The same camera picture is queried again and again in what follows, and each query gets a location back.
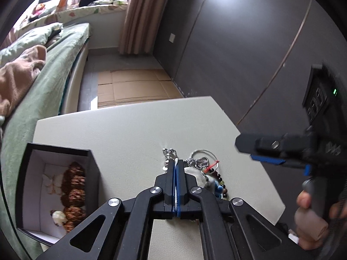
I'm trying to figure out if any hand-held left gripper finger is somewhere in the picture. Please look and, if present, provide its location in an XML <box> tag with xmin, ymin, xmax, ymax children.
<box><xmin>176</xmin><ymin>165</ymin><xmax>315</xmax><ymax>260</ymax></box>
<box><xmin>35</xmin><ymin>158</ymin><xmax>178</xmax><ymax>260</ymax></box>

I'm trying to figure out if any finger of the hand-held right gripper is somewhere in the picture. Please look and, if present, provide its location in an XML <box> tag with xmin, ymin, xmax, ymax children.
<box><xmin>235</xmin><ymin>133</ymin><xmax>285</xmax><ymax>156</ymax></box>
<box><xmin>250</xmin><ymin>154</ymin><xmax>308</xmax><ymax>168</ymax></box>

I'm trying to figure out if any silver chain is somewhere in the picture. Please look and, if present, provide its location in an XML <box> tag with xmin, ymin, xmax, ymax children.
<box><xmin>162</xmin><ymin>148</ymin><xmax>178</xmax><ymax>172</ymax></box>

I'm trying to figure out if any multicolour bead bracelet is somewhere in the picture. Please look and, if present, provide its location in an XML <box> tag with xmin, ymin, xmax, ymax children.
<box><xmin>207</xmin><ymin>168</ymin><xmax>229</xmax><ymax>199</ymax></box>

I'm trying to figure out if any black jewelry box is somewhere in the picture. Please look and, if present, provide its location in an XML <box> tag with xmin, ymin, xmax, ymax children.
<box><xmin>16</xmin><ymin>142</ymin><xmax>99</xmax><ymax>247</ymax></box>

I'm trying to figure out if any person's right hand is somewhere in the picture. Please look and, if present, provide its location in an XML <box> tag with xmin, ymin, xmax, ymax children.
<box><xmin>294</xmin><ymin>190</ymin><xmax>347</xmax><ymax>251</ymax></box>

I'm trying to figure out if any white stone pendant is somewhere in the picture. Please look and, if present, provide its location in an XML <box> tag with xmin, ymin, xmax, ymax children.
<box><xmin>184</xmin><ymin>166</ymin><xmax>208</xmax><ymax>189</ymax></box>

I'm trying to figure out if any flattened cardboard sheet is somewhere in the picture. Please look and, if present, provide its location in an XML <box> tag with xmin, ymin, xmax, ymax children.
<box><xmin>96</xmin><ymin>69</ymin><xmax>185</xmax><ymax>109</ymax></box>

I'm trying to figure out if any white jade figurine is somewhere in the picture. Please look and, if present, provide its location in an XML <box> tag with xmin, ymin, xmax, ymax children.
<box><xmin>50</xmin><ymin>210</ymin><xmax>68</xmax><ymax>226</ymax></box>

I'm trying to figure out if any white butterfly pendant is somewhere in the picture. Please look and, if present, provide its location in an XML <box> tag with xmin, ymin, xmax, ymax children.
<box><xmin>42</xmin><ymin>174</ymin><xmax>64</xmax><ymax>195</ymax></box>

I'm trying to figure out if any bed with green sheet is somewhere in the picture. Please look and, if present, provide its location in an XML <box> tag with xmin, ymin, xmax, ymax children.
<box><xmin>0</xmin><ymin>22</ymin><xmax>91</xmax><ymax>260</ymax></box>

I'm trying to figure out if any pink-brown curtain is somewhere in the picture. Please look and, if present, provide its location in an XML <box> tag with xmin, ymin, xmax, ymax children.
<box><xmin>118</xmin><ymin>0</ymin><xmax>171</xmax><ymax>56</ymax></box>

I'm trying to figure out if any pink fleece blanket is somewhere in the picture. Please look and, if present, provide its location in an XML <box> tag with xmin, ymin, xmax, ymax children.
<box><xmin>0</xmin><ymin>45</ymin><xmax>48</xmax><ymax>117</ymax></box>

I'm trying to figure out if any dark cloth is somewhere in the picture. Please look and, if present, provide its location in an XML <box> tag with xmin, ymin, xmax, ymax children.
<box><xmin>47</xmin><ymin>30</ymin><xmax>61</xmax><ymax>46</ymax></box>

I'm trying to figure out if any floral window seat cushion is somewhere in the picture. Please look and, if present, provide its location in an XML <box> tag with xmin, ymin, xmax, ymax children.
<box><xmin>16</xmin><ymin>0</ymin><xmax>129</xmax><ymax>30</ymax></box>

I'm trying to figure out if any light green quilt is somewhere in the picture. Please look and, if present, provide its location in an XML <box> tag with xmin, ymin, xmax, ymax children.
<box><xmin>0</xmin><ymin>23</ymin><xmax>64</xmax><ymax>63</ymax></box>

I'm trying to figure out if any pink doll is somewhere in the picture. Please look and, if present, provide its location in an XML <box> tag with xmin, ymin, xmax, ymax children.
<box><xmin>33</xmin><ymin>3</ymin><xmax>46</xmax><ymax>17</ymax></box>

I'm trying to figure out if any thin metal ring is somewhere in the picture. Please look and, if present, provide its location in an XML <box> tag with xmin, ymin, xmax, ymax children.
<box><xmin>190</xmin><ymin>149</ymin><xmax>219</xmax><ymax>168</ymax></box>

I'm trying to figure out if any brown carved walnut bracelet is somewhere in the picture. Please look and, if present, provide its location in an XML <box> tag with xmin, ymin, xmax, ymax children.
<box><xmin>60</xmin><ymin>161</ymin><xmax>87</xmax><ymax>232</ymax></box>

